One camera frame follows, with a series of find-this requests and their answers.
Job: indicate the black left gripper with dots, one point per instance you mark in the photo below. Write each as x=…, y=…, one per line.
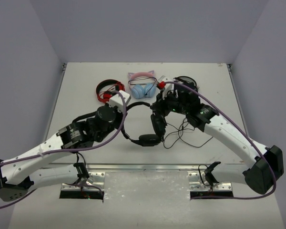
x=120, y=118

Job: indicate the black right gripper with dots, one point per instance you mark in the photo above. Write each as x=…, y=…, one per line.
x=159, y=106

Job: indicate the black headset with microphone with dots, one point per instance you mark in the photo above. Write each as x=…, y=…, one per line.
x=145, y=127

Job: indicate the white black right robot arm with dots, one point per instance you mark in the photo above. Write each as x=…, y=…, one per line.
x=263, y=165

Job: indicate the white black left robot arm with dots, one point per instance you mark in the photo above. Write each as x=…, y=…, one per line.
x=27, y=172

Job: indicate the white black striped headphones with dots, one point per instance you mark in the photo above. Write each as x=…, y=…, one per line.
x=188, y=81

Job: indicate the red black headphones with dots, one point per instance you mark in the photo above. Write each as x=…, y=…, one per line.
x=105, y=89

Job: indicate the blue pink cat-ear headphones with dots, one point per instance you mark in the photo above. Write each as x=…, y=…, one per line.
x=142, y=84

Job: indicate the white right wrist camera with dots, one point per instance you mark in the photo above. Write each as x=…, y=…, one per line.
x=163, y=85

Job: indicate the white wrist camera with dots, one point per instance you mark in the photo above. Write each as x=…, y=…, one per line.
x=120, y=101
x=163, y=85

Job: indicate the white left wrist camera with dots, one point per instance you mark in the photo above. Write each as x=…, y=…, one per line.
x=120, y=101

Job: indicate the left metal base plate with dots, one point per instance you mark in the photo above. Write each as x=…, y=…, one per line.
x=94, y=183

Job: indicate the aluminium table edge rail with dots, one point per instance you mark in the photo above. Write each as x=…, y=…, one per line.
x=101, y=166

